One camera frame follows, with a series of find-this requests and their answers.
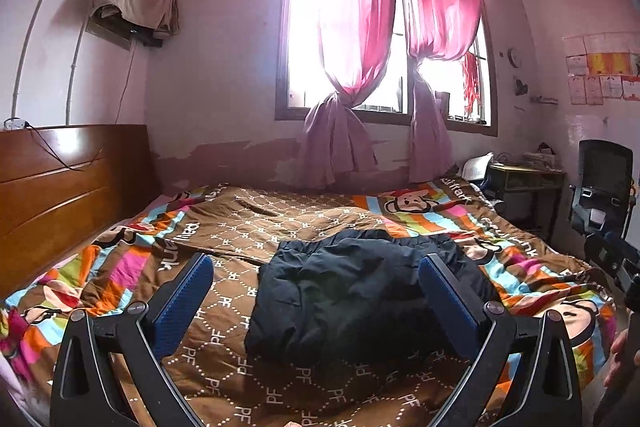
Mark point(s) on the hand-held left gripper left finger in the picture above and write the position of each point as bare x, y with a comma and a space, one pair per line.
182, 302

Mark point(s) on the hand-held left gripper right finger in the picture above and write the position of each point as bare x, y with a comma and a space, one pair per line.
450, 302

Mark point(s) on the dark navy padded jacket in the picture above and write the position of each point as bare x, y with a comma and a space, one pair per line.
360, 292

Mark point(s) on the person's right hand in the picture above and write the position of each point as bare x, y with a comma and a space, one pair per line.
625, 352

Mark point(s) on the black office chair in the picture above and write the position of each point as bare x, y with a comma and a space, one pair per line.
602, 177

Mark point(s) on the brown colourful printed blanket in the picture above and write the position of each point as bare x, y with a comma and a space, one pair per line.
240, 217

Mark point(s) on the small dark desk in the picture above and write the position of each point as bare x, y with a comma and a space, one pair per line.
525, 187

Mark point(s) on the white bag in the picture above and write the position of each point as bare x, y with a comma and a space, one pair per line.
475, 166

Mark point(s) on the wooden bed headboard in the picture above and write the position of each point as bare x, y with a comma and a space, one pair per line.
65, 192

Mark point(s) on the red hanging window decoration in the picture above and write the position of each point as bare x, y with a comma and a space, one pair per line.
471, 82

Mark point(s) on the brown framed window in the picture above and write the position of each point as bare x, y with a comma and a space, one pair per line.
400, 72

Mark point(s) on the white power strip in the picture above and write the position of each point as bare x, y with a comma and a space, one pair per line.
14, 124

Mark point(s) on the pink curtain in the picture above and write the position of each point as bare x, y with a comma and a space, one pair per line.
440, 7
345, 32

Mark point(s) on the wall paper certificates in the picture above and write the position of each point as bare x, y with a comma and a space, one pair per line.
602, 69

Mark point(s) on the round white wall fixture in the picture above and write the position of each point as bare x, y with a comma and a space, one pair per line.
515, 57

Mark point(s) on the short white wall pipe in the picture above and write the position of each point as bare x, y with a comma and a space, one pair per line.
75, 67

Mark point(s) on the wall-mounted black appliance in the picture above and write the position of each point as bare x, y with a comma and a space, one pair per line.
125, 32

